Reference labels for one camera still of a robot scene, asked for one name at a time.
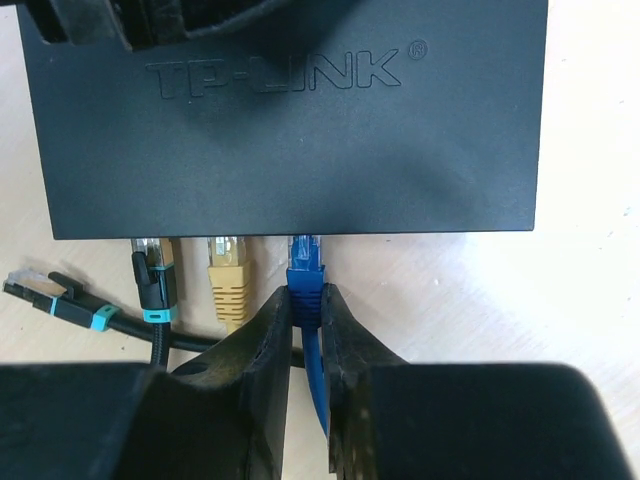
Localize small black network switch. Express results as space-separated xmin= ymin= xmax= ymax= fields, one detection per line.
xmin=17 ymin=1 xmax=548 ymax=240

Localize blue ethernet cable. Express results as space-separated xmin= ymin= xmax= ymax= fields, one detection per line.
xmin=284 ymin=233 xmax=331 ymax=436

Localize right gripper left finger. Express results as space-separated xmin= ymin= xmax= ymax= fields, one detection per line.
xmin=19 ymin=0 xmax=361 ymax=54

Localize black ethernet cable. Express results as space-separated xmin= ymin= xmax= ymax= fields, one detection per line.
xmin=2 ymin=237 xmax=306 ymax=369

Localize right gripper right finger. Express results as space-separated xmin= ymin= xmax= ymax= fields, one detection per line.
xmin=173 ymin=284 xmax=404 ymax=479

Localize yellow ethernet cable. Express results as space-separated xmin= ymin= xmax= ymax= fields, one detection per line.
xmin=207 ymin=235 xmax=252 ymax=334

